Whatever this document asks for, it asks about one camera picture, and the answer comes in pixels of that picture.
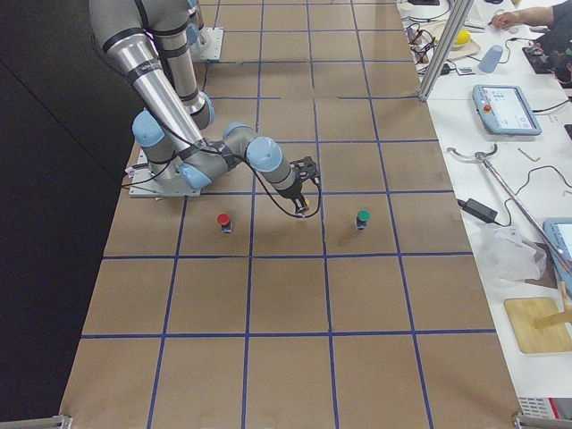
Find green push button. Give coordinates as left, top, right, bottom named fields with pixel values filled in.
left=356, top=209, right=371, bottom=231

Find beige tray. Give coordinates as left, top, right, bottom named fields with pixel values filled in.
left=425, top=21, right=481, bottom=60

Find teach pendant with screen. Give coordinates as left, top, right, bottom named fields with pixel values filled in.
left=472, top=85, right=542, bottom=137

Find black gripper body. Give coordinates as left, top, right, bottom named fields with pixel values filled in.
left=288, top=156, right=321, bottom=200

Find yellow fruit on tray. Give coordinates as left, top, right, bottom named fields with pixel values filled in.
left=453, top=29, right=471, bottom=48

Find red push button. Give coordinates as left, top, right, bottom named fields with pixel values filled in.
left=216, top=213, right=233, bottom=234

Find person's hand at desk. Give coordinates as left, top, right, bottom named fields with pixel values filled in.
left=490, top=12, right=519, bottom=29

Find metal grabber stick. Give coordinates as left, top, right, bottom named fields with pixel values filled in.
left=446, top=142, right=572, bottom=273

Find aluminium frame post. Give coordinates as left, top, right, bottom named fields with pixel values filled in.
left=417, top=0, right=474, bottom=102

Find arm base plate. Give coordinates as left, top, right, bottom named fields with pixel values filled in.
left=191, top=27, right=224, bottom=63
left=127, top=149, right=201, bottom=198

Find clear plastic bag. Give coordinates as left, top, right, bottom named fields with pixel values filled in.
left=477, top=223, right=547, bottom=281

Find black power adapter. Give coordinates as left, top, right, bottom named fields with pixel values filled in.
left=457, top=198, right=498, bottom=223

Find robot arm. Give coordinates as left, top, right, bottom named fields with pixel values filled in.
left=143, top=1, right=213, bottom=130
left=88, top=1, right=319, bottom=217

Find wooden cutting board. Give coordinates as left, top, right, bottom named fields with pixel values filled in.
left=503, top=298, right=571, bottom=354

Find light blue plastic cup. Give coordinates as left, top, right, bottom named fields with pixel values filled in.
left=477, top=45, right=504, bottom=74

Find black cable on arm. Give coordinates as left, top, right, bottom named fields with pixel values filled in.
left=252, top=151, right=324, bottom=219

